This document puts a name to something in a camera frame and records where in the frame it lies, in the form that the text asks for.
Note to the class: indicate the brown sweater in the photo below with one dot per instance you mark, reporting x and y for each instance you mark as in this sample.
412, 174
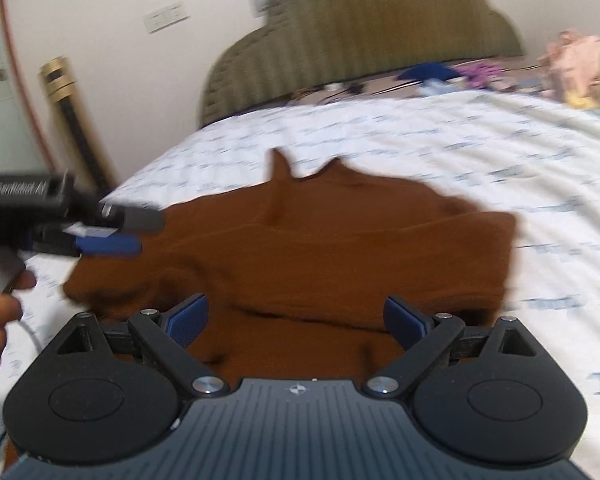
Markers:
305, 260

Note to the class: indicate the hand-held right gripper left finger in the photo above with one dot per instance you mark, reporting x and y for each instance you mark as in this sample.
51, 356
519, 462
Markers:
189, 317

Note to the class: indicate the dark blue cloth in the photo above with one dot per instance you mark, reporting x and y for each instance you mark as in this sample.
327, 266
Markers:
427, 72

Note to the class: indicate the purple cloth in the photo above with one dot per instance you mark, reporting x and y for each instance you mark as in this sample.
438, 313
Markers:
480, 72

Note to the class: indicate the yellow cloth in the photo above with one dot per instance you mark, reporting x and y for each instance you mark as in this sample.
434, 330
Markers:
585, 101

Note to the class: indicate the green padded headboard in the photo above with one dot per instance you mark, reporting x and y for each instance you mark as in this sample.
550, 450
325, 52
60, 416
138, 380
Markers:
355, 35

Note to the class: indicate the patterned bed sheet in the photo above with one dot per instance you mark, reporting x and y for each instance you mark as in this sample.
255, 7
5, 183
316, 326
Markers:
520, 77

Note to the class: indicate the gold and black stand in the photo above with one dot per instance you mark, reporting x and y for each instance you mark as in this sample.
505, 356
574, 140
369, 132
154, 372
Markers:
62, 87

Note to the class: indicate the white wall socket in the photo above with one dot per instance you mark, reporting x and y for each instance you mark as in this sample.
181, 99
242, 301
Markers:
156, 21
178, 12

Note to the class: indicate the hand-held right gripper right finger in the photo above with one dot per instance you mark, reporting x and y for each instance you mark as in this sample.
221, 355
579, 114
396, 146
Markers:
404, 317

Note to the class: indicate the white door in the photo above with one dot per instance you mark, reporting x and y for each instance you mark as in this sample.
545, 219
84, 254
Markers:
0, 40

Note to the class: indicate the white printed blanket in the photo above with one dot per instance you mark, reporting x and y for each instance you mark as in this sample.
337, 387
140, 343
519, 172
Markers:
430, 135

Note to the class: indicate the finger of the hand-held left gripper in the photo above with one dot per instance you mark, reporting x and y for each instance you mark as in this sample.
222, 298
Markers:
140, 219
111, 245

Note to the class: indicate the pink clothes pile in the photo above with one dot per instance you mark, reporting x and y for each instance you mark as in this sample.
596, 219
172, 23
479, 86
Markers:
572, 62

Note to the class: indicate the light blue cloth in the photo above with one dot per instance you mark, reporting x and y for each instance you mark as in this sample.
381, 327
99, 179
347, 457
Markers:
437, 86

